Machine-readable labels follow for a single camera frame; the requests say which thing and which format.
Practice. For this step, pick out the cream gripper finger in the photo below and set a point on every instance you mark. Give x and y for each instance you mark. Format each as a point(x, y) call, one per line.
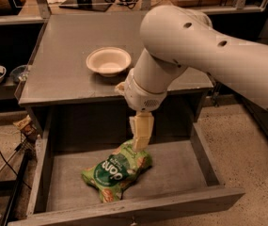
point(141, 126)

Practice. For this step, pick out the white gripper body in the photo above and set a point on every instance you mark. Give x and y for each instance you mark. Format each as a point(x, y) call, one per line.
point(142, 97)

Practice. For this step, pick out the green rice chip bag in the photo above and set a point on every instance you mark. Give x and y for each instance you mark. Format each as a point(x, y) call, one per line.
point(118, 171)

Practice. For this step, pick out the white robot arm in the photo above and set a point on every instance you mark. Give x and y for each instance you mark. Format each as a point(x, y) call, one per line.
point(175, 39)

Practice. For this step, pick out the grey cabinet counter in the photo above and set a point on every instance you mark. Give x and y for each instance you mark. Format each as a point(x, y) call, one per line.
point(59, 74)

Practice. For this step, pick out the brown snack bag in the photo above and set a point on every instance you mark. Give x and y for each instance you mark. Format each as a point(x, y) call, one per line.
point(27, 128)

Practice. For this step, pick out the white paper bowl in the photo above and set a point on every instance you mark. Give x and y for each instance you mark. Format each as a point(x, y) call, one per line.
point(108, 61)

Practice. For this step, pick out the black monitor base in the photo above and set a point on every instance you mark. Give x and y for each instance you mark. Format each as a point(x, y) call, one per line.
point(89, 5)

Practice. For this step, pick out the grey bowl on shelf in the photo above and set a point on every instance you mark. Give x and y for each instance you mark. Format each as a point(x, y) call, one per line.
point(20, 73)

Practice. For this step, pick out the metal wire rack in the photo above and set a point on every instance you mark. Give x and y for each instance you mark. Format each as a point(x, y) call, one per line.
point(27, 146)

